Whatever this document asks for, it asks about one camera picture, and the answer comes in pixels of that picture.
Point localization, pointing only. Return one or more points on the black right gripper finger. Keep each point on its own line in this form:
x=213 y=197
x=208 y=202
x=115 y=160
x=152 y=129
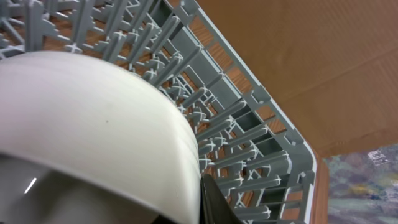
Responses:
x=214 y=208

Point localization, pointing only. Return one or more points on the grey bowl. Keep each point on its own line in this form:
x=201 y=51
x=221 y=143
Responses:
x=86 y=141

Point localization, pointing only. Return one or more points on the grey dishwasher rack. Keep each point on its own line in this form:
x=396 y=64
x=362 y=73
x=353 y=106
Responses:
x=259 y=160

